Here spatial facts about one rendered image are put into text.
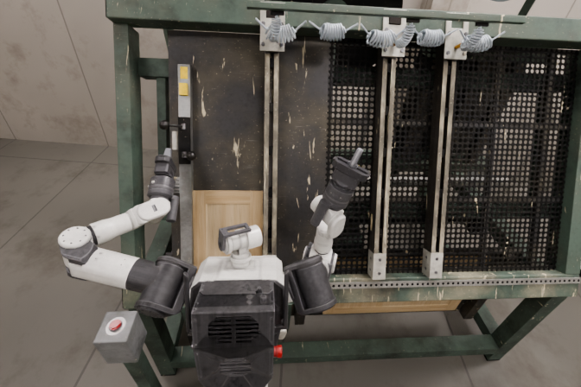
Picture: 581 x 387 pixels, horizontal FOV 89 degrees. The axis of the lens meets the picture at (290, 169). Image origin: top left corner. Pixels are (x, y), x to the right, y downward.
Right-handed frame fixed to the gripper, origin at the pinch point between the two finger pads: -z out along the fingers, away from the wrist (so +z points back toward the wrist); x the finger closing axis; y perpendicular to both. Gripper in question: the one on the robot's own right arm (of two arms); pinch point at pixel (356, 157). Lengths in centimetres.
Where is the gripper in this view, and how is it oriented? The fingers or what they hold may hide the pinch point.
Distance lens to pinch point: 94.1
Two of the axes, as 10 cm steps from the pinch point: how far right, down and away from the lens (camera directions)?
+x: -8.3, -4.8, 2.7
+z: -3.2, 8.2, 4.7
